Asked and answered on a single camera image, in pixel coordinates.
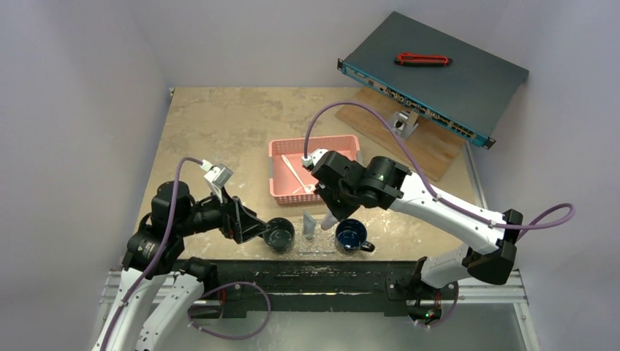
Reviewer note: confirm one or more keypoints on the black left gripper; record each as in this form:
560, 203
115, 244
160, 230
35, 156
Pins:
237, 220

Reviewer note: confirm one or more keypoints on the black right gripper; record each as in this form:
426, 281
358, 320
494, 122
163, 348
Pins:
336, 194

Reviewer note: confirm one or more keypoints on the dark green mug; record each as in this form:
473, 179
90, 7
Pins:
279, 234

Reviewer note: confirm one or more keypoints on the dark blue mug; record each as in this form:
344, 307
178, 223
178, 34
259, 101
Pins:
351, 236

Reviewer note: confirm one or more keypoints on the pink perforated plastic basket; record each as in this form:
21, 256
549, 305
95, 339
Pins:
282, 183

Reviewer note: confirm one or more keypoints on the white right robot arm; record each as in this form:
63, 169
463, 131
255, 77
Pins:
488, 249

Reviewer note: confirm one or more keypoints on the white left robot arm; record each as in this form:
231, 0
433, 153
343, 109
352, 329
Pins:
150, 261

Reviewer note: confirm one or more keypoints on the wooden board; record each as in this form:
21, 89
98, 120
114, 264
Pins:
439, 152

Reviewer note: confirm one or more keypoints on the red black utility knife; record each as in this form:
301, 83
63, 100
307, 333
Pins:
419, 60

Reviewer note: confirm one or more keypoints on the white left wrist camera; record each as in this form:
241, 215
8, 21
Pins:
216, 176

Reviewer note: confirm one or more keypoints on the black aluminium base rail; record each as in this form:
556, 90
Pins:
236, 287

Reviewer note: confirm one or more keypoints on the grey metal bracket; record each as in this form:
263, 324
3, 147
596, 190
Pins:
403, 123

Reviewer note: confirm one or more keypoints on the teal network switch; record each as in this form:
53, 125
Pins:
467, 98

